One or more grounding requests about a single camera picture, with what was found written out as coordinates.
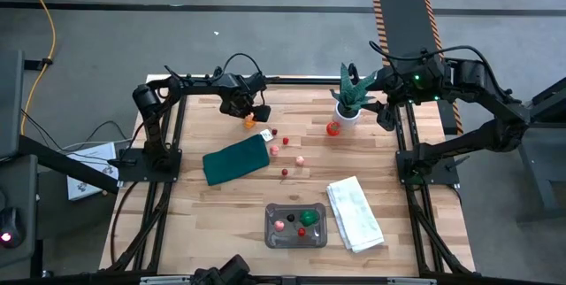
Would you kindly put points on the black frame clamp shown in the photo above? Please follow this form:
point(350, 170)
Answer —
point(217, 71)
point(352, 71)

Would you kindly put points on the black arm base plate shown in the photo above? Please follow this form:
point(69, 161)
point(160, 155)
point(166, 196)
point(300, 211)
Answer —
point(442, 175)
point(132, 172)

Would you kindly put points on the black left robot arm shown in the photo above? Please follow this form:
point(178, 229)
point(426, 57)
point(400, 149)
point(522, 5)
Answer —
point(150, 112)

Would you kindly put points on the dark grey metal stand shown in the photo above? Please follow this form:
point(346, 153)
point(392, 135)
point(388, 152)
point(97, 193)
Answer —
point(544, 170)

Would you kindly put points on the white printed booklet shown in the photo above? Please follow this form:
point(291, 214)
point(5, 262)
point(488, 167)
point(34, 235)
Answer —
point(88, 179)

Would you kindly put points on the black clamp lever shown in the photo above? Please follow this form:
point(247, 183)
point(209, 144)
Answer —
point(457, 162)
point(121, 161)

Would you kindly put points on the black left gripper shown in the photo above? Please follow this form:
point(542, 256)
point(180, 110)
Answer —
point(241, 92)

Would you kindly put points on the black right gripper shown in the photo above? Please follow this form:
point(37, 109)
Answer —
point(415, 83)

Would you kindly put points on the white handwritten label card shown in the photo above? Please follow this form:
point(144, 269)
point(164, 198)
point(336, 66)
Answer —
point(267, 135)

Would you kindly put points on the black orange-striped floor mat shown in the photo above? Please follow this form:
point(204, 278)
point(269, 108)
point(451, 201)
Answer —
point(411, 33)

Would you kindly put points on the green succulent in white pot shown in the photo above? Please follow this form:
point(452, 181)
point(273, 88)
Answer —
point(349, 99)

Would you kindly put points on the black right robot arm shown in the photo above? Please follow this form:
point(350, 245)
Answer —
point(464, 141)

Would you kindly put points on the silver metal bracket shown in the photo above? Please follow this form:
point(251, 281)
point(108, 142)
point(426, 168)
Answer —
point(411, 281)
point(163, 280)

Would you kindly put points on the black toy berry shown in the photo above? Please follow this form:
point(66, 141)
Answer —
point(290, 217)

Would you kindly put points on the grey side desk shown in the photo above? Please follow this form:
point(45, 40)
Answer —
point(17, 179)

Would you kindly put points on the black computer mouse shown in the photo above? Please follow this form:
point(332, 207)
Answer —
point(11, 227)

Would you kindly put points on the red toy tomato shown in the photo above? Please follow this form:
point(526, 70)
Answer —
point(334, 128)

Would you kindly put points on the black aluminium table frame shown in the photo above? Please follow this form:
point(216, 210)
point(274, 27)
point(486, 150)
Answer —
point(309, 80)

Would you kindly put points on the orange toy pumpkin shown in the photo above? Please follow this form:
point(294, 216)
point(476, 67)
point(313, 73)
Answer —
point(250, 121)

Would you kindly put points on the grey translucent plastic container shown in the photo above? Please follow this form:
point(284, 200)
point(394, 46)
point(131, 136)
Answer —
point(309, 241)

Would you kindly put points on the bright red toy cherry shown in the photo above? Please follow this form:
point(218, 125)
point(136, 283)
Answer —
point(301, 232)

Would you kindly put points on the white folded towel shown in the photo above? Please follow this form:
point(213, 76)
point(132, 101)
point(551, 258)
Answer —
point(354, 214)

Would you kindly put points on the dark green cloth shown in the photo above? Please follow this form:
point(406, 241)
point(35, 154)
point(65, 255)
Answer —
point(236, 161)

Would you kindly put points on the green toy bell pepper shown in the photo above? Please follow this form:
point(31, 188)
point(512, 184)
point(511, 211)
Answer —
point(309, 217)

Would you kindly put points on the black diagonal beam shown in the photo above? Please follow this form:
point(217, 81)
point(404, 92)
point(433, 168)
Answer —
point(66, 165)

